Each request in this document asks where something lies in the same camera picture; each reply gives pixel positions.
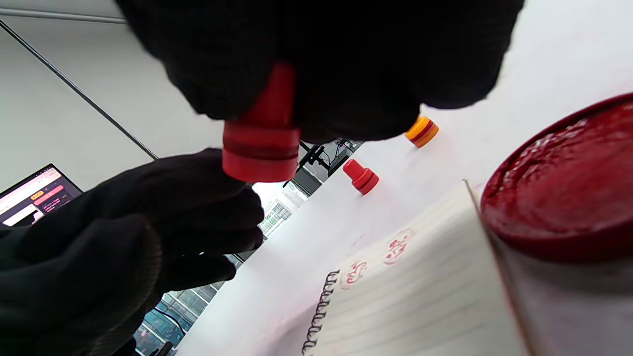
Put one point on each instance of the red ink pad tin base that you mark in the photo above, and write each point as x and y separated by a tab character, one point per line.
568	198

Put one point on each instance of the orange reward stamp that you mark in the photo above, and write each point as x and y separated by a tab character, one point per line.
421	132

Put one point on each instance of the black tripod stand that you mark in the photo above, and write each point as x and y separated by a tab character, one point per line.
311	155

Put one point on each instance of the glass window dark frame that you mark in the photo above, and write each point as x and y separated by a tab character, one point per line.
178	304

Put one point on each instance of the person's right hand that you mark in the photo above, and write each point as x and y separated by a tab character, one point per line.
356	59

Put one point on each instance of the white spiral lined notebook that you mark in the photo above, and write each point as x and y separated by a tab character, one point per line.
420	296

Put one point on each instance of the person's left hand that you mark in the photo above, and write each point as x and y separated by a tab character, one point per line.
99	257

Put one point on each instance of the red reward stamp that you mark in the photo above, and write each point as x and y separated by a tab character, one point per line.
362	178
259	148

